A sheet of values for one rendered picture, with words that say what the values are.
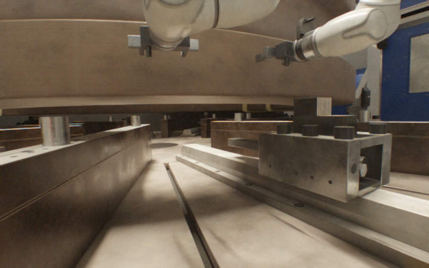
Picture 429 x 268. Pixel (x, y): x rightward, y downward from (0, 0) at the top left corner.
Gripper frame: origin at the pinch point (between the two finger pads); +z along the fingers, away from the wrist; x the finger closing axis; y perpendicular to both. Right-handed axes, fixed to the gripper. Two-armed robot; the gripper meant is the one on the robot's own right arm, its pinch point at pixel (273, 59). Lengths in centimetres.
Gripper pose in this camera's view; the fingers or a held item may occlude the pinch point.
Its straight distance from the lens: 91.4
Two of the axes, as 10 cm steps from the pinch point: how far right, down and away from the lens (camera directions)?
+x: 9.0, -0.6, 4.3
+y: 0.2, 10.0, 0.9
